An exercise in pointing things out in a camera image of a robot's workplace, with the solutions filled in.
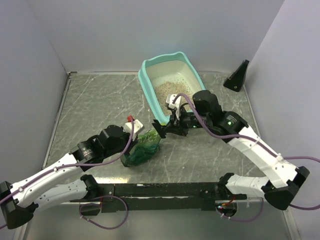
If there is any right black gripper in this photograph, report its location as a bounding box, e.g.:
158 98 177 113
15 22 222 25
164 104 211 136

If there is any black bag clip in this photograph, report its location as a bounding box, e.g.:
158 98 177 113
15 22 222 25
152 119 167 139

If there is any green cat litter bag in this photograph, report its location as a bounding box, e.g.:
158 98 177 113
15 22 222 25
120 129 161 167

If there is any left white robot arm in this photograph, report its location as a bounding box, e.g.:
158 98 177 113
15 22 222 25
0 121 144 230

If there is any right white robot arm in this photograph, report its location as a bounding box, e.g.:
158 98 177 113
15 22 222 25
153 90 310 210

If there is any cat litter in box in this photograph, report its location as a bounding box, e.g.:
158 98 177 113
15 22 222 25
154 81 195 115

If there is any teal litter box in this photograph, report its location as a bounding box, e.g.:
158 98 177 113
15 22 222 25
138 51 206 123

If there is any black wedge stand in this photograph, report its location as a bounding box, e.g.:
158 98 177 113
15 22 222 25
223 59 250 93

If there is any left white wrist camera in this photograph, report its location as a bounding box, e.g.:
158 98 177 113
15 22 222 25
123 115 145 141

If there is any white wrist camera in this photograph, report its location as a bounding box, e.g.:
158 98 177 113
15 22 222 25
123 115 145 141
165 93 182 120

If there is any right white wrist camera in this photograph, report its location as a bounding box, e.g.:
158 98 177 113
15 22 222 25
165 93 182 120

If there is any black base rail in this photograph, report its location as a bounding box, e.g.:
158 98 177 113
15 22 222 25
69 182 248 213

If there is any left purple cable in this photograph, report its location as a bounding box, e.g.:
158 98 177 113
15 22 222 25
0 122 131 230

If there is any purple cable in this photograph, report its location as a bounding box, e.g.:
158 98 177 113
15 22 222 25
173 93 320 222
0 122 131 230

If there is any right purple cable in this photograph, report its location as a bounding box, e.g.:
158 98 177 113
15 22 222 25
173 93 320 222

